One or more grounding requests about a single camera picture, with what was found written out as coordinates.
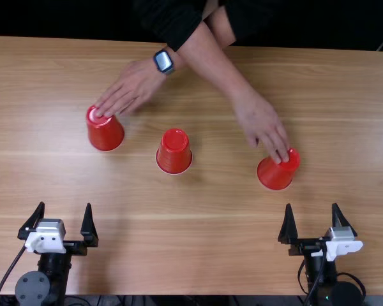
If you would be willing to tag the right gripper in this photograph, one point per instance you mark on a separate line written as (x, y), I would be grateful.
(303, 247)

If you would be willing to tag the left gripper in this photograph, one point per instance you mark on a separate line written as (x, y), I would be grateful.
(75, 248)

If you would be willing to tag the red cup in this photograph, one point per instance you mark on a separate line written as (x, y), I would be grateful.
(174, 153)
(107, 137)
(274, 175)

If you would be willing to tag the person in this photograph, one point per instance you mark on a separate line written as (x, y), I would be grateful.
(140, 86)

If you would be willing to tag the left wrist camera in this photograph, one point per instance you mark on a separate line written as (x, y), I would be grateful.
(48, 237)

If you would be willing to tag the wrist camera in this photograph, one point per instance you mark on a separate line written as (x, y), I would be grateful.
(341, 242)
(48, 237)

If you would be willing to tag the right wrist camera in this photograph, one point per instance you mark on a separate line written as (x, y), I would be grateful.
(341, 242)

